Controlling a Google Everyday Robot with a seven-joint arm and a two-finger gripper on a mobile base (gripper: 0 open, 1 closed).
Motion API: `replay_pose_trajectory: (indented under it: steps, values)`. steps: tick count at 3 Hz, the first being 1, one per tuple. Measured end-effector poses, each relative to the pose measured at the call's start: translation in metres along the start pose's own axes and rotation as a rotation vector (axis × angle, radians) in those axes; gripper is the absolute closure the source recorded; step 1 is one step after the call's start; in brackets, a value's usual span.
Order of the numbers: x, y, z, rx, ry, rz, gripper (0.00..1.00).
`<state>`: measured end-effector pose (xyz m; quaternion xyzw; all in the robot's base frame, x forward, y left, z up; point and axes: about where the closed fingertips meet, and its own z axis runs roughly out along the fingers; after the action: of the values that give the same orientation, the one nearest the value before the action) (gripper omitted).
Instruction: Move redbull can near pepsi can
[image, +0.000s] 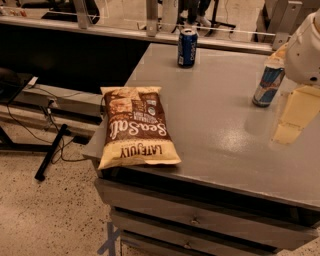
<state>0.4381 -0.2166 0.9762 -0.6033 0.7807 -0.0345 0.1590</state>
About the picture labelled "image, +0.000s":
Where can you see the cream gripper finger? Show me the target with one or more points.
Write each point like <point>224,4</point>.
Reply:
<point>277,59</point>
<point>302,106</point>

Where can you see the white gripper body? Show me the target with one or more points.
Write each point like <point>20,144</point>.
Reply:
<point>304,53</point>

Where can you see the red bull can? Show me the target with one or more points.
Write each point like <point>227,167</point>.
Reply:
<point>268,86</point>

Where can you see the blue pepsi can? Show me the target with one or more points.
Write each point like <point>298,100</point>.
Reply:
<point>187,46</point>

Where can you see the sea salt chips bag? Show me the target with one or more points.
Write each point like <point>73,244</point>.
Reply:
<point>136,130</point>

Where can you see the grey drawer cabinet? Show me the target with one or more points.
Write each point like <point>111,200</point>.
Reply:
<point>173,217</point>

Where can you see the black floor stand bar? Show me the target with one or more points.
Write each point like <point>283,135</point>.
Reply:
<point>40,173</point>

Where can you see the black desk at left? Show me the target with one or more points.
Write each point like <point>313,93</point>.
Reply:
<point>11,84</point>

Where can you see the metal rail barrier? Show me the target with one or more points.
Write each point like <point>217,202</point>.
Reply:
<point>150,30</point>

